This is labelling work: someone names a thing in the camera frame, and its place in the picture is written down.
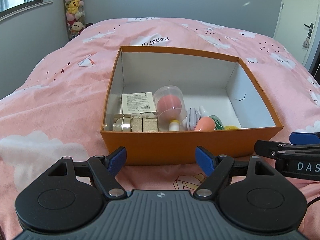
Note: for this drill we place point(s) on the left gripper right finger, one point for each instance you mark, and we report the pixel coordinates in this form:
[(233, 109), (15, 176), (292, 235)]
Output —
[(251, 195)]

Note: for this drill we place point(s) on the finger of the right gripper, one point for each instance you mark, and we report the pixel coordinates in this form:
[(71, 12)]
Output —
[(304, 138), (294, 161)]

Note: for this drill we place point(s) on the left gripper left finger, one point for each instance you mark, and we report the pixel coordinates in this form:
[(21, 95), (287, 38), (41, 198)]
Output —
[(70, 195)]

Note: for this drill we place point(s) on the small gold cardboard box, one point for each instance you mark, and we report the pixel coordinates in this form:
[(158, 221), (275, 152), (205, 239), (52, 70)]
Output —
[(144, 125)]

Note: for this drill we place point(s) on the white box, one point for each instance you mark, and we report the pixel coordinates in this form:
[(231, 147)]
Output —
[(138, 105)]

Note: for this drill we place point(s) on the small yellow plastic object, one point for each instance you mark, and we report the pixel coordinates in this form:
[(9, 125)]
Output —
[(230, 127)]

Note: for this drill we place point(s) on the small green labelled bottle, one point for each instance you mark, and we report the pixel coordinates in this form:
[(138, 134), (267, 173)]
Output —
[(218, 123)]

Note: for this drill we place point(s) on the pink cloud print duvet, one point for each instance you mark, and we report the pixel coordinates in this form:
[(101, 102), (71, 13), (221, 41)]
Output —
[(57, 112)]

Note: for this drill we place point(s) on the orange cardboard storage box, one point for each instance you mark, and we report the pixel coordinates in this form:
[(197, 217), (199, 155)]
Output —
[(222, 84)]

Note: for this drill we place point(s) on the orange egg shaped sponge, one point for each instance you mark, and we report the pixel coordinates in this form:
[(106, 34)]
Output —
[(205, 124)]

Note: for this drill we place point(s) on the red white mint tin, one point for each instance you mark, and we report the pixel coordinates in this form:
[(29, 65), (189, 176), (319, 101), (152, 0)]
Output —
[(193, 117)]

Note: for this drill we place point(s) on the small yellow capped bottle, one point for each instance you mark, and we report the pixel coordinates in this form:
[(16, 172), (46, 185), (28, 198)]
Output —
[(174, 126)]

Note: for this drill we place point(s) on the clear case with pink sponge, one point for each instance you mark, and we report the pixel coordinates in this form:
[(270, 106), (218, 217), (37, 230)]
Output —
[(169, 104)]

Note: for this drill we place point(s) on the plush toy column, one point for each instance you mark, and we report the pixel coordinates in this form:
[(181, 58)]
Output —
[(75, 17)]

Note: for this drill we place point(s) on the white door with handle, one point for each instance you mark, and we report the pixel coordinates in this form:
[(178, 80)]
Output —
[(296, 28)]

